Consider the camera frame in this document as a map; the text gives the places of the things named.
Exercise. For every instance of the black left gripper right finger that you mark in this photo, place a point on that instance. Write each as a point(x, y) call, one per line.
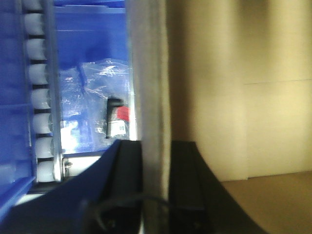
point(201, 205)

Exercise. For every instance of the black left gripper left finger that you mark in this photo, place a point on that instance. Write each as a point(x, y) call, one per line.
point(68, 209)

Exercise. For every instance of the brown cardboard box black print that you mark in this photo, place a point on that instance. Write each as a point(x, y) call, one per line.
point(235, 77)

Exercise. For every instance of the black red packaged part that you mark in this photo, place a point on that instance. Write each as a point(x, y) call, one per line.
point(117, 119)

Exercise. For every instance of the clear plastic bag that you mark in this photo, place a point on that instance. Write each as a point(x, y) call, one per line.
point(85, 89)

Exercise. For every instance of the white roller track rail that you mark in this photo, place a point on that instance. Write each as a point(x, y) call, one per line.
point(41, 70)

